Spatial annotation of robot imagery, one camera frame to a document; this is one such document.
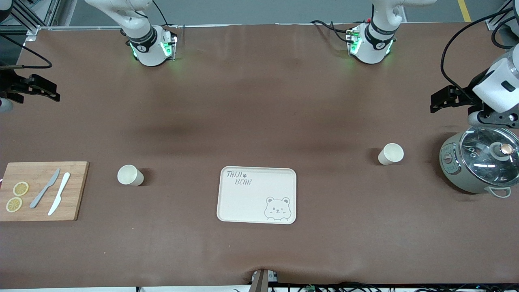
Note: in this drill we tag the grey metal mount post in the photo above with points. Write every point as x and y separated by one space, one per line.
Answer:
261 282

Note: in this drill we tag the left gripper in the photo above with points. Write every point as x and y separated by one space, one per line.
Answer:
464 95

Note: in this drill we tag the grey-green electric cooking pot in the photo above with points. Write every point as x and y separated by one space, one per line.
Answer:
452 170

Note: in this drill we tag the bamboo cutting board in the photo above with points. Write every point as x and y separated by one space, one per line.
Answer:
77 194

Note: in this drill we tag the brown table cover mat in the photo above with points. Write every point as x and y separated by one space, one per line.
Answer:
259 101

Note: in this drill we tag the cream bear print tray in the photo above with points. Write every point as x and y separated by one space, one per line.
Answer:
251 202

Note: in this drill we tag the glass pot lid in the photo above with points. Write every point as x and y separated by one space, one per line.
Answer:
482 158

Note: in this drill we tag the aluminium frame profile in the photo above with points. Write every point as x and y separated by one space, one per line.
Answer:
32 29
500 18

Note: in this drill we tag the white plastic cup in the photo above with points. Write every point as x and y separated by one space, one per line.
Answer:
391 154
129 175

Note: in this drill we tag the grey plastic knife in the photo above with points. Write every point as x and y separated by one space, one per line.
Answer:
44 188

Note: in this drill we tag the white plastic knife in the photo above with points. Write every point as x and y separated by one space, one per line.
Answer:
60 192

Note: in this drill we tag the lemon slice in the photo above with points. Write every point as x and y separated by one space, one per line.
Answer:
14 204
20 188

